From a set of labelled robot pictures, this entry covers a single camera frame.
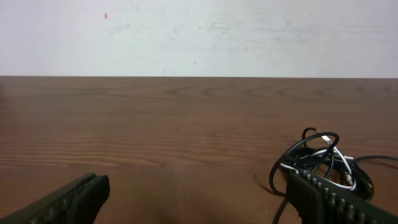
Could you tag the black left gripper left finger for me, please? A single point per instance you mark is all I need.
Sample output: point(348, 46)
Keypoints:
point(78, 202)

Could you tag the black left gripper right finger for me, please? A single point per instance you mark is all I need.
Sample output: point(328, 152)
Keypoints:
point(318, 201)

